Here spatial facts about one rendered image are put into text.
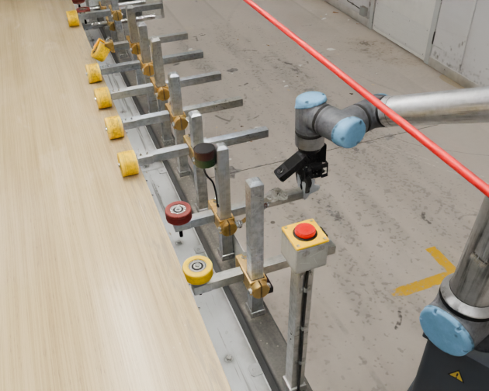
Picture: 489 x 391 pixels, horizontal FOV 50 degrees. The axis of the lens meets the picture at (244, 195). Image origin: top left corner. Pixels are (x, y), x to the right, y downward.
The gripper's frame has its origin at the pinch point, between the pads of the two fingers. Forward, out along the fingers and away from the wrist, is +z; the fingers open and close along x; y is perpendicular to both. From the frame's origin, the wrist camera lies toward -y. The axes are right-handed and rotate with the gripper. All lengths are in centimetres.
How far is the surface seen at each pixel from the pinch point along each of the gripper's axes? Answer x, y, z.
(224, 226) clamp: -8.6, -30.0, -5.0
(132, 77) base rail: 141, -31, 11
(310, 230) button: -56, -26, -41
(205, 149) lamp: -5.1, -32.2, -31.2
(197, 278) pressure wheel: -29, -44, -9
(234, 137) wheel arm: 23.3, -14.7, -13.8
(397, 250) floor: 35, 73, 86
